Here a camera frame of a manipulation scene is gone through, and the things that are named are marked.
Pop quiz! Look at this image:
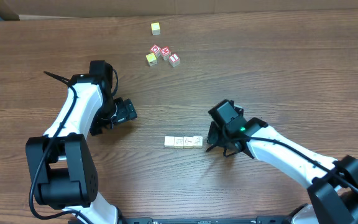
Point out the yellow wooden block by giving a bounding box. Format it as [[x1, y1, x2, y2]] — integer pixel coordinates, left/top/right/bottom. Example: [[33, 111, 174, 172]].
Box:
[[145, 53, 158, 66]]

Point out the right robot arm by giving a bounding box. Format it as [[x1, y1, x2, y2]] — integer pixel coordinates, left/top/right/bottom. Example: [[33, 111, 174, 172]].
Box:
[[207, 100, 358, 223]]

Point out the red block letter M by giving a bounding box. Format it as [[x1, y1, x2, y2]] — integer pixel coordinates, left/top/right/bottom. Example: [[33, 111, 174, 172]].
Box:
[[160, 47, 172, 60]]

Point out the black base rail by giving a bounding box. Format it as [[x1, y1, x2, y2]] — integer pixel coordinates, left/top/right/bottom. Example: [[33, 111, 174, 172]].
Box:
[[125, 215, 286, 224]]

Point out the yellow block far top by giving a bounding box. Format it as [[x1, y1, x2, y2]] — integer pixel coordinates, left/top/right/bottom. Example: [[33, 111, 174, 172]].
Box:
[[150, 22, 161, 35]]

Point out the wooden block star drawing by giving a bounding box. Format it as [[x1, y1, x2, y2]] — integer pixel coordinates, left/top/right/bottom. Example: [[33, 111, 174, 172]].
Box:
[[164, 136, 175, 147]]

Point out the red block letter C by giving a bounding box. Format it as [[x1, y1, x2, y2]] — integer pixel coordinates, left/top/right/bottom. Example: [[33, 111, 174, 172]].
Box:
[[150, 44, 161, 58]]

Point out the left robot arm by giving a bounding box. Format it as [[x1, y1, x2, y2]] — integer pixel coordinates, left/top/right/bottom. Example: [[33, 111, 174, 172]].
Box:
[[25, 60, 137, 223]]

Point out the red block letter I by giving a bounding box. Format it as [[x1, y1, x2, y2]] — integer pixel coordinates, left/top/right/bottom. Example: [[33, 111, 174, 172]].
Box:
[[168, 54, 180, 67]]

